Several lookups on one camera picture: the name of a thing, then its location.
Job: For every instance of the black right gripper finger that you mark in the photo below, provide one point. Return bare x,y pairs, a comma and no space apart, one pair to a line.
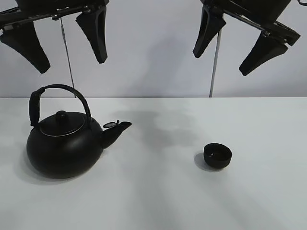
265,48
211,23

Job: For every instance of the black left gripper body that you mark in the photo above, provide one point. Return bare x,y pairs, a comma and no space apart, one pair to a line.
33,10

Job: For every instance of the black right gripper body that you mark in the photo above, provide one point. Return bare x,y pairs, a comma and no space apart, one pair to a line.
264,13

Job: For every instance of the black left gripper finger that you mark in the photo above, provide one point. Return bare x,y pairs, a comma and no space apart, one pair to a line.
92,24
23,39

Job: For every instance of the black round teapot kettle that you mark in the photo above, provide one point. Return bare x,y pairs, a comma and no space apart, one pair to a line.
67,144

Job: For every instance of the small black teacup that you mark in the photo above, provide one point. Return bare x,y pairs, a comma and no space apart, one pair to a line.
216,155

